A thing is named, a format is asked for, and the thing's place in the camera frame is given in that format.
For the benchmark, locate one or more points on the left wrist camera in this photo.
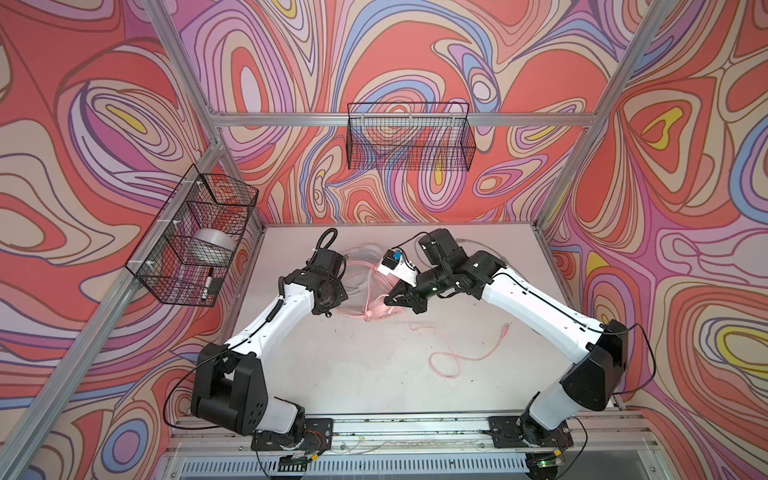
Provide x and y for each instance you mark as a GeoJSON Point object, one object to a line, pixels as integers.
{"type": "Point", "coordinates": [325, 258]}

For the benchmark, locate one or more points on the black marker pen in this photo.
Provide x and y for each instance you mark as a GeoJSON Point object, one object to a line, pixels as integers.
{"type": "Point", "coordinates": [207, 284]}

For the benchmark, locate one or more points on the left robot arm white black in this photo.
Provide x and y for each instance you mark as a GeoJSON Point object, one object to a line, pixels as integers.
{"type": "Point", "coordinates": [230, 388]}

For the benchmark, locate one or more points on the black wire basket back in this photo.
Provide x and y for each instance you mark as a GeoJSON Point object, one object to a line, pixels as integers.
{"type": "Point", "coordinates": [409, 136]}

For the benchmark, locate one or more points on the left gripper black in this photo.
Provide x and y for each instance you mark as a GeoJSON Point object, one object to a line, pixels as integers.
{"type": "Point", "coordinates": [341, 295]}

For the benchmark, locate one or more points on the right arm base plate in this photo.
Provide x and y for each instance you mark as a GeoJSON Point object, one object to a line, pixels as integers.
{"type": "Point", "coordinates": [523, 432]}

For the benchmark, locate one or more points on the pink cat-ear headphones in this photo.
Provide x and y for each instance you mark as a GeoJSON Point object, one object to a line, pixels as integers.
{"type": "Point", "coordinates": [365, 286]}

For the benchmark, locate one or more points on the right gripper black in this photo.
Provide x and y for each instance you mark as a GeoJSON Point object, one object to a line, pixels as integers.
{"type": "Point", "coordinates": [403, 293]}

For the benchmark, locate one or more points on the silver tape roll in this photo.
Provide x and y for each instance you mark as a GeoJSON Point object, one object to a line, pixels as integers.
{"type": "Point", "coordinates": [211, 246]}

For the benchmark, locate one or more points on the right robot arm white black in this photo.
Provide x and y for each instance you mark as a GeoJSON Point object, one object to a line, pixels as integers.
{"type": "Point", "coordinates": [598, 352]}

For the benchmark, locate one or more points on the black wire basket left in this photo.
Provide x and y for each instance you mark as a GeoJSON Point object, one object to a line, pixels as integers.
{"type": "Point", "coordinates": [186, 256]}

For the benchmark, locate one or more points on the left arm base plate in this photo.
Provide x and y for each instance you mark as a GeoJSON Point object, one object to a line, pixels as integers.
{"type": "Point", "coordinates": [312, 435]}

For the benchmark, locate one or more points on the aluminium front rail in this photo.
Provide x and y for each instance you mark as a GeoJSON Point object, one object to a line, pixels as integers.
{"type": "Point", "coordinates": [466, 432]}

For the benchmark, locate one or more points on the black wire basket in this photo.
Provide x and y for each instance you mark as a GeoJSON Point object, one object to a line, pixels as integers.
{"type": "Point", "coordinates": [409, 136]}
{"type": "Point", "coordinates": [186, 256]}

